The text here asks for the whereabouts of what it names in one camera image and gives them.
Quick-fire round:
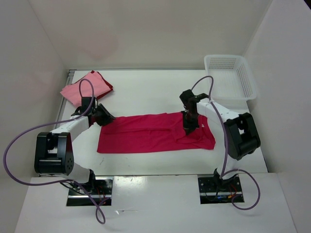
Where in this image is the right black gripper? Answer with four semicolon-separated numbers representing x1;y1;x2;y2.
182;109;200;135

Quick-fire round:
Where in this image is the magenta t-shirt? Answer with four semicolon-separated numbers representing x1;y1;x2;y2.
97;112;216;154

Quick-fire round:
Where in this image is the dark red t-shirt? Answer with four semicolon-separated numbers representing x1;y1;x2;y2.
91;70;113;100

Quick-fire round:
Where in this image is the pink t-shirt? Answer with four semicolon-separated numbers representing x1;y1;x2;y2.
60;72;96;108

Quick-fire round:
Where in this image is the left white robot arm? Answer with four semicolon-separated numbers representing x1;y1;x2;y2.
34;97;115;194

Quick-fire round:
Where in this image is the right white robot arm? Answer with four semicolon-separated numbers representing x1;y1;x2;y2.
179;89;260;191

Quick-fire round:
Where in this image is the white plastic basket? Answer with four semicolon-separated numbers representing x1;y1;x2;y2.
204;54;257;101

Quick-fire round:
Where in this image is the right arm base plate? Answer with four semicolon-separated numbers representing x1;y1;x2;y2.
198;175;244;204

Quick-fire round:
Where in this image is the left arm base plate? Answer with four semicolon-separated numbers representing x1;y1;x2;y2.
61;177;113;207

